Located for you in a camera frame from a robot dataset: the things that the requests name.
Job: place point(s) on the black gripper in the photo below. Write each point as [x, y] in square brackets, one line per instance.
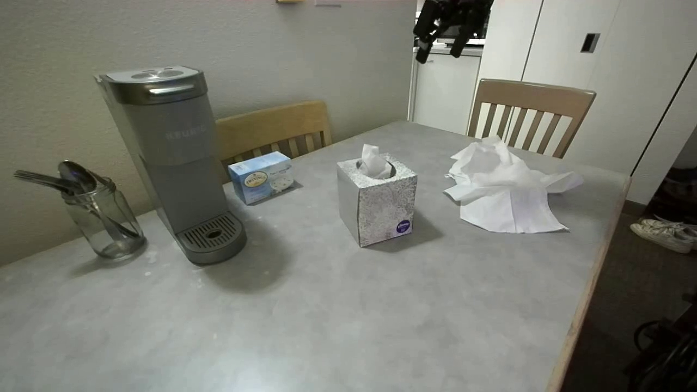
[457, 15]

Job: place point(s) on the grey patterned tissue box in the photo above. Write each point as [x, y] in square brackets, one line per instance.
[377, 209]

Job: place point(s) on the light blue cardboard box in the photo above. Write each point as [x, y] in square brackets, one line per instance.
[262, 177]

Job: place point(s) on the white counter cabinet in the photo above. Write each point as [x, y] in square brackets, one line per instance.
[445, 95]

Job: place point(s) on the wooden slat-back chair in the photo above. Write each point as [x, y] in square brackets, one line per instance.
[544, 99]
[269, 126]

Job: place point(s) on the grey single-serve coffee maker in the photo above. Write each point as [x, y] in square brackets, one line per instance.
[180, 160]

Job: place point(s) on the white sneaker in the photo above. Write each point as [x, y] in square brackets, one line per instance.
[664, 235]

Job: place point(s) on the clear glass jar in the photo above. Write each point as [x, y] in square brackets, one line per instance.
[108, 226]

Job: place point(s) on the black wheeled equipment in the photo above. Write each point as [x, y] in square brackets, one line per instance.
[671, 355]

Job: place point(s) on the metal spoon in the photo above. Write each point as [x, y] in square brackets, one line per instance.
[40, 179]
[77, 174]

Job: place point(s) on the black wall plate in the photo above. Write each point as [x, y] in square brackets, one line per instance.
[590, 43]

